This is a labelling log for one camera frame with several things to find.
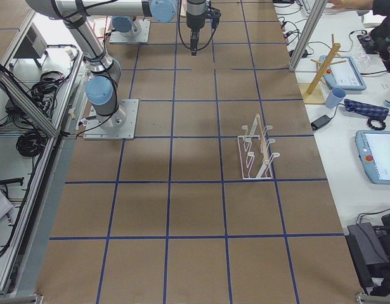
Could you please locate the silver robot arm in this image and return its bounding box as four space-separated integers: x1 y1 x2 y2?
26 1 221 84

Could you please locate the blue plaid cloth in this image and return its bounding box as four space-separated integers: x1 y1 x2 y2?
344 99 389 120

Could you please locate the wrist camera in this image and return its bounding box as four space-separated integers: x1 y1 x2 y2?
207 6 221 30

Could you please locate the black bead bracelet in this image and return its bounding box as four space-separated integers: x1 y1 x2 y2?
367 115 387 130

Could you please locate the white wire cup rack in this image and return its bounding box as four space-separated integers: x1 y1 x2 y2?
237 113 280 181

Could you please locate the person's hand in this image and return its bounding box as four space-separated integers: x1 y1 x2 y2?
328 0 355 10

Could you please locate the near blue teach pendant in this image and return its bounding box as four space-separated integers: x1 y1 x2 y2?
355 130 390 185

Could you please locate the blue cup on desk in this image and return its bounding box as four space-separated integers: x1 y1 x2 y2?
325 87 346 108

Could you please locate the aluminium frame post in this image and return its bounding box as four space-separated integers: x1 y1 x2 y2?
289 0 327 72

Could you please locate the blue teach pendant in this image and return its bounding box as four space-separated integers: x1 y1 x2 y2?
323 56 367 91
355 130 390 185

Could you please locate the far blue teach pendant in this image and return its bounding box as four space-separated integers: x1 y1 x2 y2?
323 56 367 91

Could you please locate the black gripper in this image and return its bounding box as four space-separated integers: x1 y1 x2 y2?
186 0 207 56

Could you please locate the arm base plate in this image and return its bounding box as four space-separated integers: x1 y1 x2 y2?
82 99 140 140
109 16 150 44

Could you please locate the wooden mug tree stand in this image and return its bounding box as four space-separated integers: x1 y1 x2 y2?
298 35 346 105

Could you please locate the black power adapter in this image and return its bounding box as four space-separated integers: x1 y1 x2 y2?
311 115 331 131

